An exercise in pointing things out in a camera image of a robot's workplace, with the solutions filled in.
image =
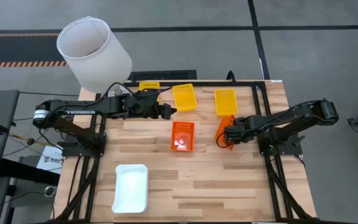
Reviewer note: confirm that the white plastic bin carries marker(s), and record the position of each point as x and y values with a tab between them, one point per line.
130	188

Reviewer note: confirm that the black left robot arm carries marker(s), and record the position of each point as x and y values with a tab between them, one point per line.
82	109

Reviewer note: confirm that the white printed paper sheet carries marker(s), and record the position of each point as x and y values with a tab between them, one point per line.
50	160

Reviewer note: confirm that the yellow plastic mesh basket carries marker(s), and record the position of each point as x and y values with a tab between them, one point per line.
149	85
226	102
184	98

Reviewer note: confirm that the white shade table lamp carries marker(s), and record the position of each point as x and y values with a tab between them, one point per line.
95	62

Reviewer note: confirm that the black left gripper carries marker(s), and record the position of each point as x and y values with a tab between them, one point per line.
143	105

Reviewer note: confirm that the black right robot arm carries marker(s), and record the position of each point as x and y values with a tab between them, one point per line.
291	116

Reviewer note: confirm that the orange plastic mesh basket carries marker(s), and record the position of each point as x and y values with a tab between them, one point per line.
227	120
182	137

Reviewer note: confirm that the black desk base bar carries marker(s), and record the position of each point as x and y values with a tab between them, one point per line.
26	171

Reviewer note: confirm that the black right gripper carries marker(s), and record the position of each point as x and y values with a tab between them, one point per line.
245	129

